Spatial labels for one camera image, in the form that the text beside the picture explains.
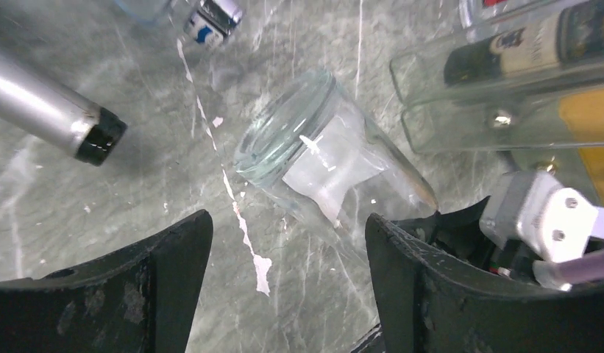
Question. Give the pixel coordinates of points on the white orange cylinder container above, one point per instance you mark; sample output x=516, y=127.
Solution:
x=581, y=168

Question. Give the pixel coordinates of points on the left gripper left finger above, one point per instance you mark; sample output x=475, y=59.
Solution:
x=140, y=298

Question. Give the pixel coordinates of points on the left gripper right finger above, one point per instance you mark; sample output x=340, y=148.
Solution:
x=430, y=301

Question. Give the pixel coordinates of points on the clear gold label bottle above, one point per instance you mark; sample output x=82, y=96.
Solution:
x=495, y=83

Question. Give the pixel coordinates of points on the brown label wine bottle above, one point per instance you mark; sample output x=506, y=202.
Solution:
x=55, y=113

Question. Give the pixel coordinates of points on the round clear silver-cap bottle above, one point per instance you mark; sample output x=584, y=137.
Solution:
x=206, y=22

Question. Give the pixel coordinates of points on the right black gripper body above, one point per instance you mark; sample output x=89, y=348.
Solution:
x=458, y=233

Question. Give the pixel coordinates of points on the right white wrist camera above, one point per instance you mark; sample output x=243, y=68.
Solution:
x=556, y=222

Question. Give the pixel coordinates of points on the tall clear bottle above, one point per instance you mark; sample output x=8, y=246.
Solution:
x=318, y=156

